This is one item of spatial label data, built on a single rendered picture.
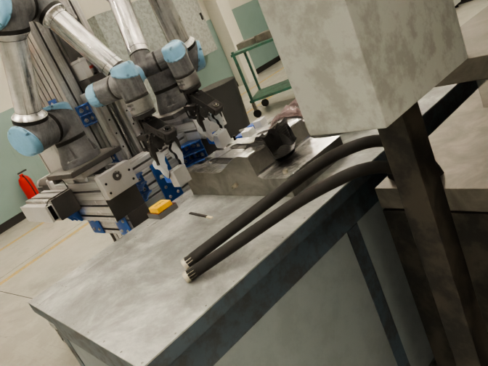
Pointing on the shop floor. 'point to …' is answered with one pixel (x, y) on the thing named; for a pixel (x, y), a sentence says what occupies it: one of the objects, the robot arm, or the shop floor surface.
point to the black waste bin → (234, 106)
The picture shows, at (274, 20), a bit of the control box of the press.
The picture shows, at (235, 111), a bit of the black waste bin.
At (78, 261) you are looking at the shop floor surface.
